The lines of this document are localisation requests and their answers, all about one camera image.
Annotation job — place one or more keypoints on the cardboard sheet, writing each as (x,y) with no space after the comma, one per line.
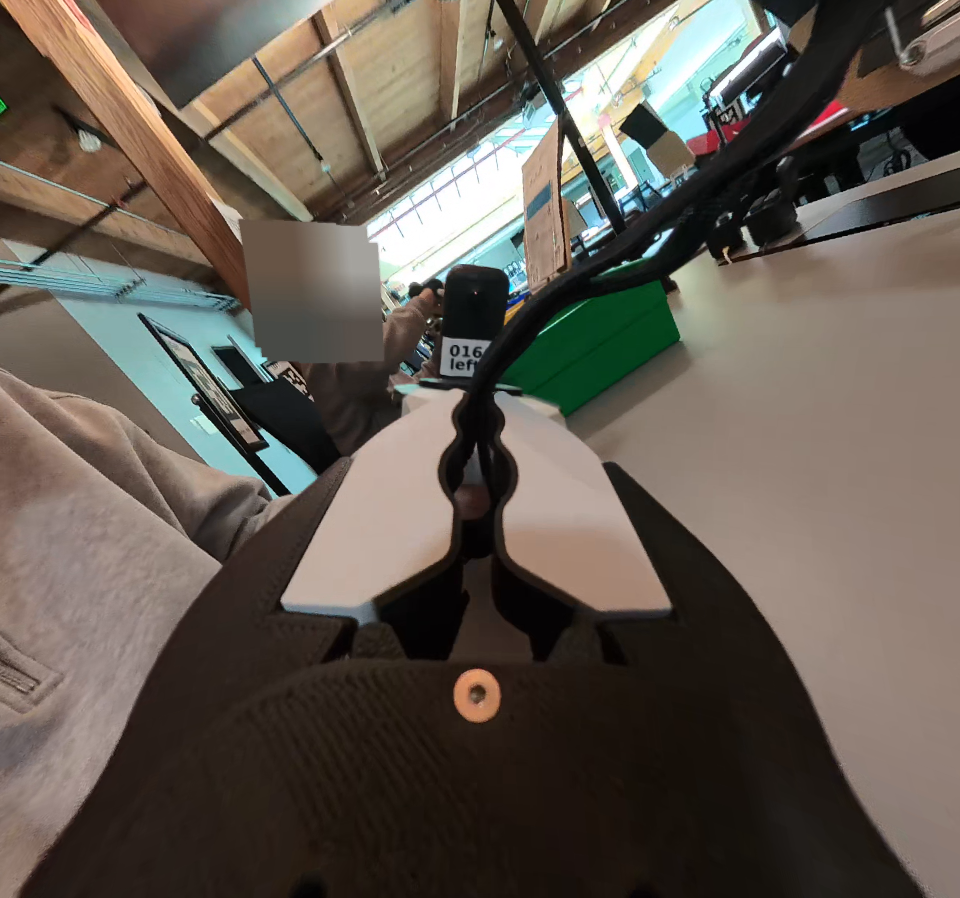
(544,216)

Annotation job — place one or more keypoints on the large black power adapter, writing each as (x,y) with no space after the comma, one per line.
(771,216)

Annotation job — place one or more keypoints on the white roller tube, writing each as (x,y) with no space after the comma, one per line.
(934,43)

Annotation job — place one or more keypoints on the green plastic bin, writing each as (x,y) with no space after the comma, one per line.
(600,343)

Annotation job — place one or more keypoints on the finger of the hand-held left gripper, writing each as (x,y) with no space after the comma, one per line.
(424,396)
(536,405)

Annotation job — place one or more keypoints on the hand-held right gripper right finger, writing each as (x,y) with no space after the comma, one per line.
(577,531)

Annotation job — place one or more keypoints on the black desk mat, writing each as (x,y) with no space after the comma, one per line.
(862,227)

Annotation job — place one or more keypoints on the ceiling spot lamp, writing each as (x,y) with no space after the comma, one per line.
(90,139)

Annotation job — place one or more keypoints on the black and white light reflector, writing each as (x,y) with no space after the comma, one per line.
(667,152)

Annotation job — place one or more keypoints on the black framed poster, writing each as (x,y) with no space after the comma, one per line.
(202,388)

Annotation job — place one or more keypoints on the white light bar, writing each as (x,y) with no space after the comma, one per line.
(750,62)

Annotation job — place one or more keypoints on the red plastic bin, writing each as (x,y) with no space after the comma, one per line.
(750,135)

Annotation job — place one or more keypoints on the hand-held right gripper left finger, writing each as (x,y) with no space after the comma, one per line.
(367,523)

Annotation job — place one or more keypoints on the person's grey sweatshirt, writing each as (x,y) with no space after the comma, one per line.
(90,576)

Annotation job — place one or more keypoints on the person's left hand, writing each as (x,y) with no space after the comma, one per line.
(472,502)

